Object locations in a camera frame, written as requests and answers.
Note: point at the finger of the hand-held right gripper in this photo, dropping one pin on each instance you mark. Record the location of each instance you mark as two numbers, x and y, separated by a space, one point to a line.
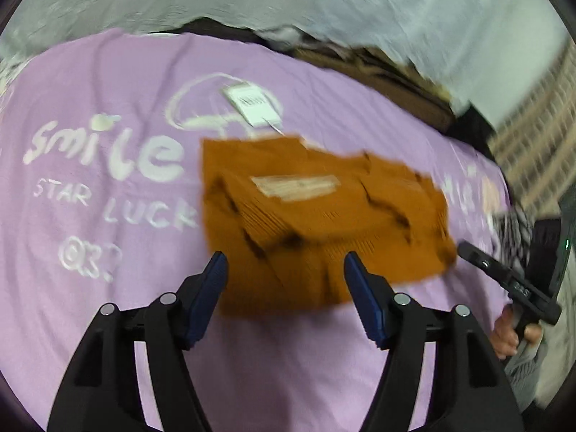
479 261

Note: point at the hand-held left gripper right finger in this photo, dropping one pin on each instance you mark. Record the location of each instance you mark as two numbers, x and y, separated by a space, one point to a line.
366 299

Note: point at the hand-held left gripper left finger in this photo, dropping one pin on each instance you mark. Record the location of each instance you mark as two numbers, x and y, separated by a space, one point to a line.
204 297

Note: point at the orange knit cardigan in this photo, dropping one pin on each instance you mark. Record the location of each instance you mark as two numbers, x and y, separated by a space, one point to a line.
315 220

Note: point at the person's right forearm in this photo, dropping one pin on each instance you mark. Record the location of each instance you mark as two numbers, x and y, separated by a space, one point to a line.
524 378

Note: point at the person's right hand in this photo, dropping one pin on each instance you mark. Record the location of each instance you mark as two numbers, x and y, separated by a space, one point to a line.
506 330

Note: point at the black white striped cloth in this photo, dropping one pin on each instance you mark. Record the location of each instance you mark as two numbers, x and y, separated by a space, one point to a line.
513 238

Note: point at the purple printed blanket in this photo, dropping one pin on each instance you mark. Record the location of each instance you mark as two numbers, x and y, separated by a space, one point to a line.
112 301

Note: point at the white clothing tag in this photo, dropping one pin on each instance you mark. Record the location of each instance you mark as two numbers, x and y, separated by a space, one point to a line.
254 103

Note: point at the white lace cover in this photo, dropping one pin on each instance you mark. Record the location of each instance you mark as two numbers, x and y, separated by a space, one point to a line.
405 13

